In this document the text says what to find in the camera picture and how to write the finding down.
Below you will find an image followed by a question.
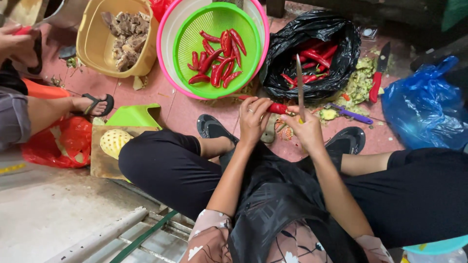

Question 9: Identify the person's left hand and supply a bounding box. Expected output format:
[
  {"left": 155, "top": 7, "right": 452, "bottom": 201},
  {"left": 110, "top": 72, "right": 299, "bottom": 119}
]
[{"left": 239, "top": 97, "right": 273, "bottom": 147}]

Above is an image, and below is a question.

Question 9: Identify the person's right hand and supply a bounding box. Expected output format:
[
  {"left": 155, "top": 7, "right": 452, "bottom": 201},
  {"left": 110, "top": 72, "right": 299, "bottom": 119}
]
[{"left": 287, "top": 105, "right": 326, "bottom": 156}]

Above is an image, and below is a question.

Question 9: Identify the single red chili pepper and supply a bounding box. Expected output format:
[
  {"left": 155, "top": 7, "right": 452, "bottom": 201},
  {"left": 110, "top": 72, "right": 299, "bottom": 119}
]
[{"left": 238, "top": 95, "right": 289, "bottom": 115}]

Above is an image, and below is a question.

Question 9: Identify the yellow-handled kitchen knife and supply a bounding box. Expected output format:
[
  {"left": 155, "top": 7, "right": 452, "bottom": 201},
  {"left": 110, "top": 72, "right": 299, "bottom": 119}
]
[{"left": 295, "top": 54, "right": 306, "bottom": 125}]

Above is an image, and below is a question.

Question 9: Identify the heap of chili stems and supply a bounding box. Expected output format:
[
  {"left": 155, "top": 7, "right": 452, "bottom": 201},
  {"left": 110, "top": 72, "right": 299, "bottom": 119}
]
[{"left": 274, "top": 117, "right": 295, "bottom": 141}]

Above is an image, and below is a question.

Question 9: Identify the pineapple slice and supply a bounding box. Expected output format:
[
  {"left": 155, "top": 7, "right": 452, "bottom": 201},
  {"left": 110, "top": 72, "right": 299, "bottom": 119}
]
[{"left": 319, "top": 108, "right": 339, "bottom": 121}]

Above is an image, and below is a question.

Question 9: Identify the person's left black flip-flop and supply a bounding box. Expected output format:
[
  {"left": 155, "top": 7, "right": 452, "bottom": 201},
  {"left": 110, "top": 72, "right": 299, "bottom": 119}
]
[{"left": 197, "top": 114, "right": 240, "bottom": 145}]

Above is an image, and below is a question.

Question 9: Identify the person's black flip-flop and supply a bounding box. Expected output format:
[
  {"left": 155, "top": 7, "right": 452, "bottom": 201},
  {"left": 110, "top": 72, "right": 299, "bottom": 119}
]
[
  {"left": 197, "top": 114, "right": 240, "bottom": 145},
  {"left": 324, "top": 127, "right": 366, "bottom": 156}
]

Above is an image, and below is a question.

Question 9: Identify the person's right black flip-flop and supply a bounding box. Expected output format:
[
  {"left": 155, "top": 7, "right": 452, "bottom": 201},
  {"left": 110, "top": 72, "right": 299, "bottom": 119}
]
[{"left": 324, "top": 127, "right": 366, "bottom": 156}]

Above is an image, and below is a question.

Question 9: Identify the purple peeler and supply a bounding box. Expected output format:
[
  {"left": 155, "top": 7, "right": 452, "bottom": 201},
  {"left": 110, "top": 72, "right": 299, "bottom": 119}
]
[{"left": 326, "top": 102, "right": 374, "bottom": 125}]

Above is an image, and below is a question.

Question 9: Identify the heap of pineapple peelings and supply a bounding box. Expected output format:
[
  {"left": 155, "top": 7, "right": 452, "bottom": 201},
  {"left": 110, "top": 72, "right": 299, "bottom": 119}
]
[{"left": 318, "top": 55, "right": 389, "bottom": 118}]

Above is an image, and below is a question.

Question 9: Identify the pile of trimmed red chilies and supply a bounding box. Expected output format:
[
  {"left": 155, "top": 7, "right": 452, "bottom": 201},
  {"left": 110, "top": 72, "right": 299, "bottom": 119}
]
[{"left": 187, "top": 28, "right": 248, "bottom": 89}]

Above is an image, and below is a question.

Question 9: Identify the heap of untrimmed red chilies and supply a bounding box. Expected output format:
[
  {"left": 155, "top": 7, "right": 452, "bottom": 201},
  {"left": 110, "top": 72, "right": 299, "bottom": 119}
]
[{"left": 281, "top": 40, "right": 339, "bottom": 88}]

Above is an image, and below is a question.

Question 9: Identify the black apron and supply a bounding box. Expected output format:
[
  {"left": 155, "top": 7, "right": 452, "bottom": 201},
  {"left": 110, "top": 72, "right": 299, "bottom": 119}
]
[{"left": 227, "top": 143, "right": 369, "bottom": 263}]

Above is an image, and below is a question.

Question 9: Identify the person's left leg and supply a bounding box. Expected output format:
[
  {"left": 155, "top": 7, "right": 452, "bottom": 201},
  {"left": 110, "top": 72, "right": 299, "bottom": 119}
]
[{"left": 118, "top": 129, "right": 240, "bottom": 220}]

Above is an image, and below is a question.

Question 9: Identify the person's leg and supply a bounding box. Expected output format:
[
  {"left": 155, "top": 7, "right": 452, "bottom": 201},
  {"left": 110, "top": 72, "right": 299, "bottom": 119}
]
[
  {"left": 118, "top": 129, "right": 240, "bottom": 220},
  {"left": 339, "top": 148, "right": 468, "bottom": 250}
]

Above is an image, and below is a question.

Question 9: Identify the black plastic bag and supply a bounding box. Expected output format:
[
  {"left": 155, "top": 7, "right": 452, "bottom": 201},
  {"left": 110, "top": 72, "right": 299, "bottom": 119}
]
[{"left": 260, "top": 10, "right": 362, "bottom": 103}]

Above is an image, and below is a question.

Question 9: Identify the green plastic colander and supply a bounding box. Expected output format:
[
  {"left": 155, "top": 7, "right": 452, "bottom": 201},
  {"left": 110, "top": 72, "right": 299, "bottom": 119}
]
[{"left": 173, "top": 2, "right": 262, "bottom": 99}]

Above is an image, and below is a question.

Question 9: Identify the small clear container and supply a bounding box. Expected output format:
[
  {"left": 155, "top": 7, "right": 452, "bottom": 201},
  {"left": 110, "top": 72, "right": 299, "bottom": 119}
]
[{"left": 358, "top": 25, "right": 379, "bottom": 42}]

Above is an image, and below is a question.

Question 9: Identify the blue plastic bag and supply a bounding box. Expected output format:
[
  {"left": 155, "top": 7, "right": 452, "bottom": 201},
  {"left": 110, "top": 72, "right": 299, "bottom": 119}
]
[{"left": 381, "top": 56, "right": 468, "bottom": 151}]

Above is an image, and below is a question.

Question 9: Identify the floral shirt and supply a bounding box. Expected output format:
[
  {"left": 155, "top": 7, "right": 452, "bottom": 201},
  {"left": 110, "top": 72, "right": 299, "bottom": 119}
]
[{"left": 178, "top": 208, "right": 395, "bottom": 263}]

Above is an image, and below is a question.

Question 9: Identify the green plastic stool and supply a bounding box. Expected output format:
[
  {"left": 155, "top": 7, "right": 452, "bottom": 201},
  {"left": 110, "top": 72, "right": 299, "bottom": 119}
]
[{"left": 105, "top": 103, "right": 162, "bottom": 129}]

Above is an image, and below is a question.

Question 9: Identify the pink-rimmed white basin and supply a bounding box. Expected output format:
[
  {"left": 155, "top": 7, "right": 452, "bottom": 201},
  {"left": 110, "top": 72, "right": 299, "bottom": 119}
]
[{"left": 156, "top": 0, "right": 270, "bottom": 101}]

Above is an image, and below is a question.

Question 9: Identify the person's right leg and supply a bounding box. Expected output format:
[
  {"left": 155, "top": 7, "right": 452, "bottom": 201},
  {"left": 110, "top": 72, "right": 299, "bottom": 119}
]
[{"left": 339, "top": 148, "right": 468, "bottom": 250}]

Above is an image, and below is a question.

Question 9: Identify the peeled pineapple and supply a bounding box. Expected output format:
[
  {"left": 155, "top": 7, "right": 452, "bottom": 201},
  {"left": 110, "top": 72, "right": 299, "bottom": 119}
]
[{"left": 100, "top": 129, "right": 135, "bottom": 160}]

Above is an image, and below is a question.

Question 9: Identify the small red plastic bag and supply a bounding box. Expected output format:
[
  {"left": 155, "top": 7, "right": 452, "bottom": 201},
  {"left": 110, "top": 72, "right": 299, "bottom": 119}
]
[{"left": 149, "top": 0, "right": 177, "bottom": 23}]

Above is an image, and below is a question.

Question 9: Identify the wooden cutting board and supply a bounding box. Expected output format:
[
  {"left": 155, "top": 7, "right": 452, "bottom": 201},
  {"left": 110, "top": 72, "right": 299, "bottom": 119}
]
[{"left": 90, "top": 126, "right": 160, "bottom": 180}]

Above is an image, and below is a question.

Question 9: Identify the teal plastic basin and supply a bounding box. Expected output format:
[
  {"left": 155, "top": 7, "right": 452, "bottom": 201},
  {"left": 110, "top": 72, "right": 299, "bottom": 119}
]
[{"left": 402, "top": 235, "right": 468, "bottom": 256}]

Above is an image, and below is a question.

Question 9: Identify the yellow plastic basin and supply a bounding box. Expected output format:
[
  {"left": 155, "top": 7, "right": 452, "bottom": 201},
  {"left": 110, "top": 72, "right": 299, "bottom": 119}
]
[{"left": 76, "top": 0, "right": 159, "bottom": 79}]

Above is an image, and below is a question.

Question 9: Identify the white pipe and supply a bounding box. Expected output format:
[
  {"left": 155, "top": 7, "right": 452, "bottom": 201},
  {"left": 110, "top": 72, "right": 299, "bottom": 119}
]
[{"left": 44, "top": 206, "right": 149, "bottom": 263}]

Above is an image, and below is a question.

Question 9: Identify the orange plastic stool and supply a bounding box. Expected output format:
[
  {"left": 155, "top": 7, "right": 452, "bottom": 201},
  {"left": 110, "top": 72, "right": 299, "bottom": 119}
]
[{"left": 21, "top": 78, "right": 71, "bottom": 99}]

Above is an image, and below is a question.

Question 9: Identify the metal pot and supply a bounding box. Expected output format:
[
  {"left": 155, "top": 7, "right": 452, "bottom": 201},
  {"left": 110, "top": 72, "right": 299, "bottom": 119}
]
[{"left": 32, "top": 0, "right": 89, "bottom": 30}]

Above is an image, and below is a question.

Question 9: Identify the red-handled knife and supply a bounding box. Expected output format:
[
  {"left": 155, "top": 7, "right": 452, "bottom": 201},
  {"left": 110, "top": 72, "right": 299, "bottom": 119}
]
[{"left": 369, "top": 41, "right": 391, "bottom": 104}]

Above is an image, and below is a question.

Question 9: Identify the green strap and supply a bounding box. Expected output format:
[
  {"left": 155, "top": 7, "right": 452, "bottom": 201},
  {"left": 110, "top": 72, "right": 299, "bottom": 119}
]
[{"left": 109, "top": 210, "right": 179, "bottom": 263}]

